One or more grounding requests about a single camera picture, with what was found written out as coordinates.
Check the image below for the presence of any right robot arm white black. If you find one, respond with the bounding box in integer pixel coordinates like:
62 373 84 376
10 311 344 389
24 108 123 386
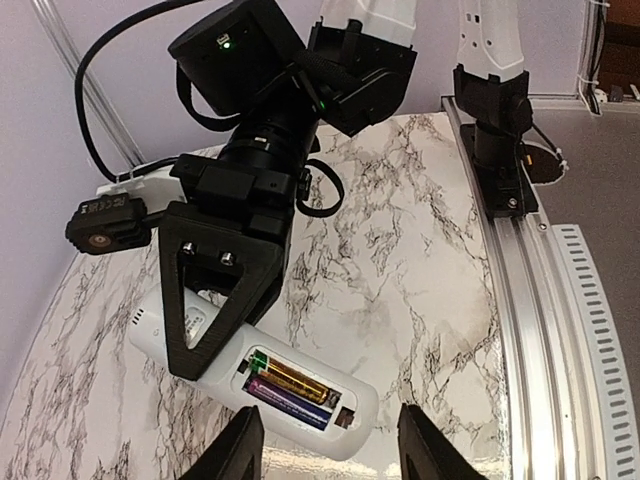
158 1 417 380

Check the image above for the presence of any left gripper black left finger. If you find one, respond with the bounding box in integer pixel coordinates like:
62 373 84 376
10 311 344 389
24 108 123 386
179 406 264 480

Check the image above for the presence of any front aluminium frame rail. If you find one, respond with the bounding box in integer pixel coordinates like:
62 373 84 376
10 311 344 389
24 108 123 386
441 97 639 479

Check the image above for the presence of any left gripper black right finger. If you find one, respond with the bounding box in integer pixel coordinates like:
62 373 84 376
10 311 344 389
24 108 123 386
397 403 486 480

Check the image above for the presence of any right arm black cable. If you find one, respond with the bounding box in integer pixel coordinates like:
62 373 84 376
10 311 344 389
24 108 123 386
73 0 346 219

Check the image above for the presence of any gold battery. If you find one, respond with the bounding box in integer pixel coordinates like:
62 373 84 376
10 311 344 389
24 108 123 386
249 350 332 405

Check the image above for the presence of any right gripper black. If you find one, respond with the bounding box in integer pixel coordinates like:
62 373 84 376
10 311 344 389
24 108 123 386
158 152 310 381

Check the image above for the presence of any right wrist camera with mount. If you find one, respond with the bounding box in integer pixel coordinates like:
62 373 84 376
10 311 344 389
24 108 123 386
65 167 186 255

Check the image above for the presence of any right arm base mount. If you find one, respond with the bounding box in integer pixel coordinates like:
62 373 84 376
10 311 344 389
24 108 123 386
459 121 539 219

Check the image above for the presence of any dark blue battery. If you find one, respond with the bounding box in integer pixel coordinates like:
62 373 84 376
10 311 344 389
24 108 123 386
243 376 331 431

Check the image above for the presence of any right rear aluminium post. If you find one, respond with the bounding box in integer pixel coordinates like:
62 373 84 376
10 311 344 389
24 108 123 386
30 0 145 167

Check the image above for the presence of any white remote control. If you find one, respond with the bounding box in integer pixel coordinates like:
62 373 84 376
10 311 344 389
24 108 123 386
127 284 381 462

